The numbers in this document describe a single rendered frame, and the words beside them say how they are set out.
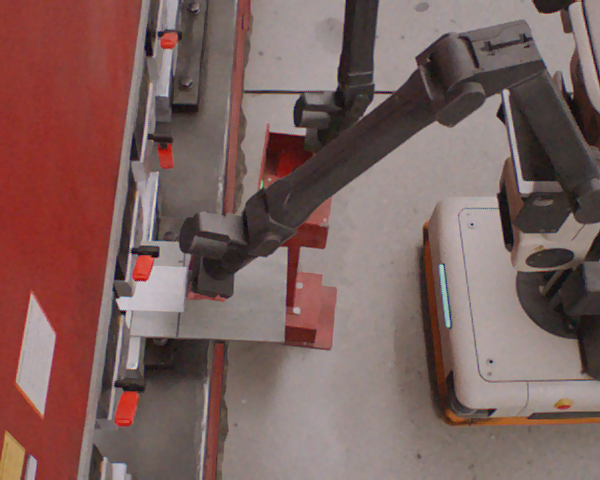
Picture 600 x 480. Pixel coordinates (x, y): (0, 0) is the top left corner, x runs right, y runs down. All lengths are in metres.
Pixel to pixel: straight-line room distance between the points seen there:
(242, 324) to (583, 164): 0.62
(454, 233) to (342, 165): 1.26
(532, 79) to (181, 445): 0.86
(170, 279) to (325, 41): 1.73
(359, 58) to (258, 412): 1.20
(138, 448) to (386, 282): 1.27
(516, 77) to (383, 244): 1.62
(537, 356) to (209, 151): 1.06
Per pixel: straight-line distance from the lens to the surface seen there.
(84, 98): 0.96
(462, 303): 2.38
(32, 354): 0.80
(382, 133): 1.19
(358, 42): 1.62
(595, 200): 1.41
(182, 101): 1.85
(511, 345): 2.37
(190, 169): 1.80
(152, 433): 1.59
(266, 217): 1.29
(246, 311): 1.52
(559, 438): 2.63
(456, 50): 1.15
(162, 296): 1.53
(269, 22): 3.16
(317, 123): 1.72
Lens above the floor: 2.41
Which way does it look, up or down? 64 degrees down
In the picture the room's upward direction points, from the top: 8 degrees clockwise
